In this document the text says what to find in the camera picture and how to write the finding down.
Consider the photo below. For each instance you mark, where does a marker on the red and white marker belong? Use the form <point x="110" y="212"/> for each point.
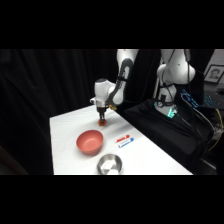
<point x="122" y="138"/>

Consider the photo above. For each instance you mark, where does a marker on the silver metal bowl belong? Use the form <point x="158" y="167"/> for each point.
<point x="109" y="164"/>

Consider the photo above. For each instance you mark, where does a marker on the black cloth covered stand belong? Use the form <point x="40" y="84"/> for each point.
<point x="166" y="136"/>

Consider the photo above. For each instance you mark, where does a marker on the blue and white marker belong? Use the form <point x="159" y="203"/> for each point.
<point x="126" y="142"/>

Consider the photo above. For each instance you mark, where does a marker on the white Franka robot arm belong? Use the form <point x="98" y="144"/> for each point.
<point x="105" y="91"/>

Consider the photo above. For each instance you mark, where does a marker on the pink bowl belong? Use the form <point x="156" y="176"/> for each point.
<point x="89" y="142"/>

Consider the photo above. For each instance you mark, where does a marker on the dark keyboard with lit keys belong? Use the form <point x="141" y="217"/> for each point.
<point x="213" y="101"/>

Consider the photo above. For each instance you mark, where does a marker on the blue lit electronic device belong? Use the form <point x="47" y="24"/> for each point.
<point x="189" y="99"/>

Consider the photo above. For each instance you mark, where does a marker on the tan wrist camera box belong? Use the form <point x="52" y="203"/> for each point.
<point x="112" y="107"/>

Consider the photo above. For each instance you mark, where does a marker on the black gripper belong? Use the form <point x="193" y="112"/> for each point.
<point x="102" y="111"/>

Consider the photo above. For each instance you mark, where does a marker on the framed portrait picture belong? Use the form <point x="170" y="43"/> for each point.
<point x="214" y="73"/>

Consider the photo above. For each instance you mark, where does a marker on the black curtain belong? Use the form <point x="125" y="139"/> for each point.
<point x="40" y="100"/>

